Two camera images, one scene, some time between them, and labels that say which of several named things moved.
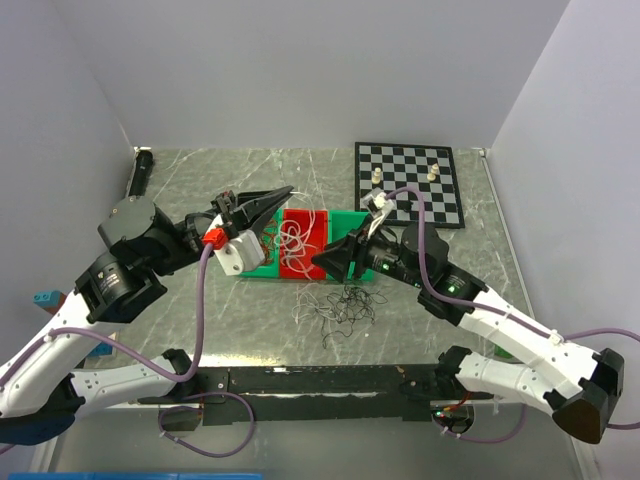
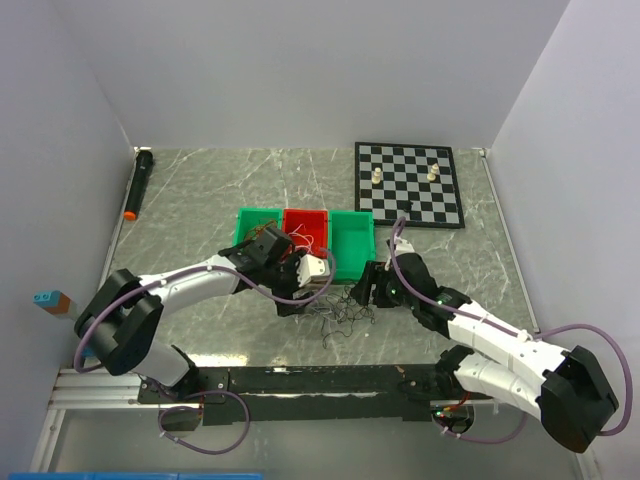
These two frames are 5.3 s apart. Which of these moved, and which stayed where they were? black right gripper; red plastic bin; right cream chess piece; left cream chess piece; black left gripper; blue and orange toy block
Moved: black left gripper; black right gripper
Stayed: left cream chess piece; red plastic bin; blue and orange toy block; right cream chess piece
